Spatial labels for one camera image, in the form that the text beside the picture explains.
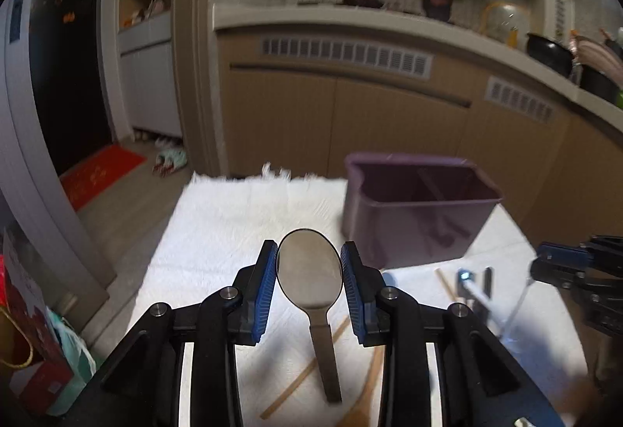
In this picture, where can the wooden chopstick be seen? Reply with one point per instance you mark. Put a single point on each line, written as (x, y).
(299, 380)
(446, 285)

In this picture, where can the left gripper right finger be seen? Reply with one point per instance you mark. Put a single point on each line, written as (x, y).
(385, 316)

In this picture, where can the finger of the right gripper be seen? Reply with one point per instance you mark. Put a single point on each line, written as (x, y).
(565, 275)
(563, 256)

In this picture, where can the slippers on floor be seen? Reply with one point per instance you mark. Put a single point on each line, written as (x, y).
(169, 161)

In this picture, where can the purple plastic utensil bin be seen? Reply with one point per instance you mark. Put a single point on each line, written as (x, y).
(405, 210)

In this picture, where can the pink bowl stack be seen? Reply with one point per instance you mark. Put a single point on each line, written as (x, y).
(600, 58)

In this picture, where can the red door mat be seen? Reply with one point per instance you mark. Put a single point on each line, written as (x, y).
(97, 173)

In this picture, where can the red gift bag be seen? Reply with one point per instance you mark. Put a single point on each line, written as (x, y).
(33, 365)

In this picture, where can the glass pot lid yellow rim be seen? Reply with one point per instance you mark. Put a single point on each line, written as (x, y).
(507, 23)

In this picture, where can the white towel table cover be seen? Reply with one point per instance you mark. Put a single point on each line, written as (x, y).
(218, 227)

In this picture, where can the large metal spoon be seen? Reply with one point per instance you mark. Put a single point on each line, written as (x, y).
(310, 276)

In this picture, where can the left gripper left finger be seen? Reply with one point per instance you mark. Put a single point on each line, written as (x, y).
(233, 316)

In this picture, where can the black cooking pot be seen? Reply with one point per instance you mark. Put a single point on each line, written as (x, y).
(550, 53)

